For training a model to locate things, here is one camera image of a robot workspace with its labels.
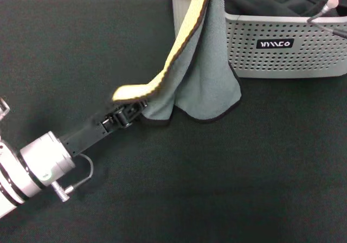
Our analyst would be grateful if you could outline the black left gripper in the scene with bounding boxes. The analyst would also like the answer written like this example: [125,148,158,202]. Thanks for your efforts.
[57,99,149,157]

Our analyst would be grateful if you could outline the yellow grey towel black trim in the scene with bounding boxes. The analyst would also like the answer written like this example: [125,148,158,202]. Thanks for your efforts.
[112,0,242,127]

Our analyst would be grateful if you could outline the grey perforated plastic storage box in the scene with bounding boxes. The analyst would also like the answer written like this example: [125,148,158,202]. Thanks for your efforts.
[165,0,347,79]

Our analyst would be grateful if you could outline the black tablecloth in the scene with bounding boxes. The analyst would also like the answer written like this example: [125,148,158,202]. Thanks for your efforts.
[0,0,347,243]

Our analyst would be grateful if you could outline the black cloth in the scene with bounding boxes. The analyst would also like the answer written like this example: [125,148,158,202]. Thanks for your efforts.
[222,0,347,18]

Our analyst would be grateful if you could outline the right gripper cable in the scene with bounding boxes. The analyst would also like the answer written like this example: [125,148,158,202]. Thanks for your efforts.
[306,0,347,40]

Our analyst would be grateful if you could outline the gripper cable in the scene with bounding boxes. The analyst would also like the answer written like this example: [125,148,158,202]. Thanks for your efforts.
[66,152,94,194]
[306,0,347,40]

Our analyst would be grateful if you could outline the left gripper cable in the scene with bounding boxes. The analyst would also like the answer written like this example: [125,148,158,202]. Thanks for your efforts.
[66,152,94,194]

